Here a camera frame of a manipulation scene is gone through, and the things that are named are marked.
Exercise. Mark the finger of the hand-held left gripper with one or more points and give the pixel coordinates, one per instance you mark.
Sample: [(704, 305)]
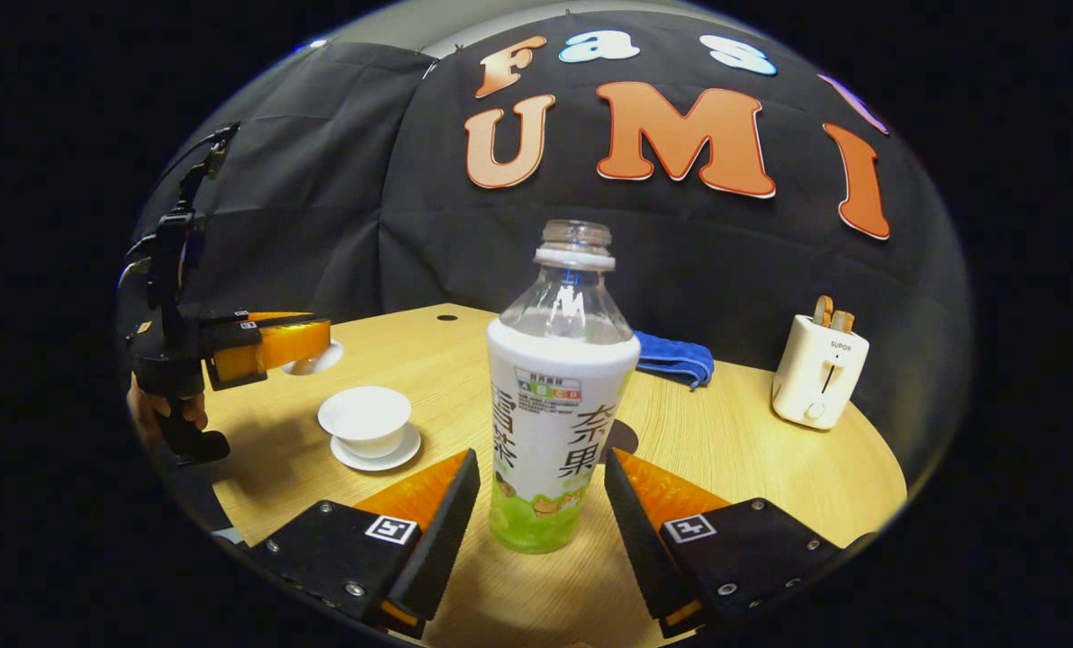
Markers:
[(275, 316), (266, 353)]

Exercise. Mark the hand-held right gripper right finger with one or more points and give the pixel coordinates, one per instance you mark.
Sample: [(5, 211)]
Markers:
[(640, 540)]

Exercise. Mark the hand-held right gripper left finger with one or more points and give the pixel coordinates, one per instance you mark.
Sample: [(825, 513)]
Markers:
[(442, 540)]

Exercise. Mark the white teacup lid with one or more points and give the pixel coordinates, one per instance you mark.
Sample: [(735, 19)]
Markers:
[(320, 362)]

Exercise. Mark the dark round coaster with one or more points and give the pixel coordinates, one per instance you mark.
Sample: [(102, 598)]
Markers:
[(625, 439)]

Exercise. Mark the white teacup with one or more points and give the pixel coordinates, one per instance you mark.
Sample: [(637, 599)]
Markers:
[(365, 418)]

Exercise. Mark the clear water bottle white label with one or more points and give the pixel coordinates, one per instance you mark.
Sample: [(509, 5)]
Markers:
[(559, 405)]

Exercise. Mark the white saucer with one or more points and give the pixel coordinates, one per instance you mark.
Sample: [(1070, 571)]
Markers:
[(401, 454)]

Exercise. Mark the blue towel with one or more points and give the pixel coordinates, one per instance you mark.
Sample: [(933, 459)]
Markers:
[(676, 358)]

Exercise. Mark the white toaster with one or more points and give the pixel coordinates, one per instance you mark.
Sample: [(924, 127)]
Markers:
[(811, 378)]

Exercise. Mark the black backdrop cloth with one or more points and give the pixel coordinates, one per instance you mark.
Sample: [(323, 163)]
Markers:
[(680, 261)]

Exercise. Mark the brown bread slice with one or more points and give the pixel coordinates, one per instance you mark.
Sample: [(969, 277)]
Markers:
[(824, 311), (843, 321)]

